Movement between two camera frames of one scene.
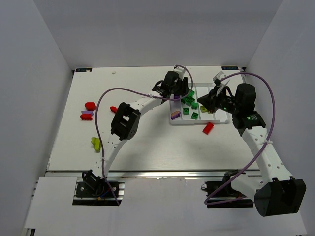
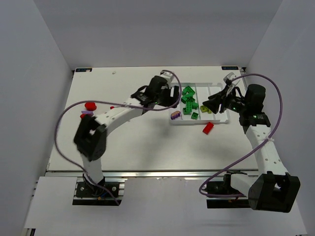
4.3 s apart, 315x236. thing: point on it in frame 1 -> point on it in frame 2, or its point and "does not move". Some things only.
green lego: [194, 105] does not move
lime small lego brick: [203, 109] does not move
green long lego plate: [191, 94] -> [189, 106]
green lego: [189, 100] does not move
